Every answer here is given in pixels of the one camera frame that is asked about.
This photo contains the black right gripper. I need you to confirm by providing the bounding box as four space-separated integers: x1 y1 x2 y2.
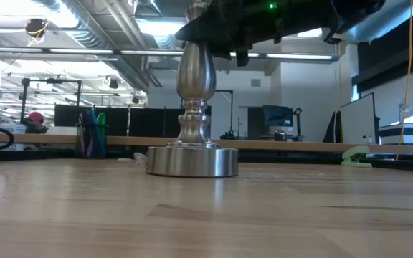
175 0 268 68

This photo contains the black office partition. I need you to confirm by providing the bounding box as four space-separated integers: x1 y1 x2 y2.
54 104 213 139

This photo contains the black computer monitor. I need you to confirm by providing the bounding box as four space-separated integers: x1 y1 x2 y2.
262 105 294 128

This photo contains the long ceiling light strip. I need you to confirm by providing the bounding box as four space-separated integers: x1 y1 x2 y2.
0 45 338 62

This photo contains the large tan desk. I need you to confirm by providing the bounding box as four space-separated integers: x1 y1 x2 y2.
0 132 413 156

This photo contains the white board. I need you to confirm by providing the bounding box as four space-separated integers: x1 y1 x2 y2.
340 92 380 145

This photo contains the person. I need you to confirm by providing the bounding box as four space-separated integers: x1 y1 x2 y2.
20 110 49 135

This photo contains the light green stapler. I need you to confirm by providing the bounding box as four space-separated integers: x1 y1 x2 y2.
341 145 372 168

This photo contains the white plastic box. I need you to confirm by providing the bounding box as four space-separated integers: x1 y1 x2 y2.
0 123 27 151

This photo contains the black ceiling camera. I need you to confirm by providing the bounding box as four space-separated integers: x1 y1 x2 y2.
24 17 49 47

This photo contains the yellow cable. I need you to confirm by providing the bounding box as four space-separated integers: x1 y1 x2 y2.
395 0 413 161

